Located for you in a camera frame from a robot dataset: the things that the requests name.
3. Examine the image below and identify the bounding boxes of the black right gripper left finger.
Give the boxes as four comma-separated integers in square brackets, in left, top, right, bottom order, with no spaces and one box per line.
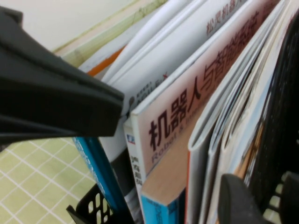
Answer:
[0,6,125,154]

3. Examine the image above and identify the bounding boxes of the grey white folded brochure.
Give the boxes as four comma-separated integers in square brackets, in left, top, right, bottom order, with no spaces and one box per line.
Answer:
[101,0,201,87]

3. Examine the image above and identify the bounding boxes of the white spine dark cover book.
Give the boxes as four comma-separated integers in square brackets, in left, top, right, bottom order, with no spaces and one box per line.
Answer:
[123,116,147,224]

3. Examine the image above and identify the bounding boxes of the black plastic book holder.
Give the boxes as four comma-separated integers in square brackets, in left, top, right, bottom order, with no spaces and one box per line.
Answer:
[66,0,299,224]

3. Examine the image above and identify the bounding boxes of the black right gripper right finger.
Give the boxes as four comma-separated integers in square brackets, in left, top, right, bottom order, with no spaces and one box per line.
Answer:
[221,174,266,224]

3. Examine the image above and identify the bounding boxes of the red cover magazine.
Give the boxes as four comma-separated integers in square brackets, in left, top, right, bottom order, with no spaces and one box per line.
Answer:
[185,0,278,224]

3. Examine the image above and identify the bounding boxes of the thin white brochure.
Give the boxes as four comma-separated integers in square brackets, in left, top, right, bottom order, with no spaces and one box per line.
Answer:
[203,0,288,224]

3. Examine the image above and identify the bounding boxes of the blue hardcover book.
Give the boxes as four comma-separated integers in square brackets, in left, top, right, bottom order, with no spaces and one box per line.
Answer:
[53,0,170,217]

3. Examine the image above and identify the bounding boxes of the white brochure red title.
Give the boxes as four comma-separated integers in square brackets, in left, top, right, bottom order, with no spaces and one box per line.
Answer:
[106,0,249,161]

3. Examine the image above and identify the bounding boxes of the blue spine short book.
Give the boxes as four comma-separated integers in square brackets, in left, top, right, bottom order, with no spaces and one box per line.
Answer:
[140,109,196,224]

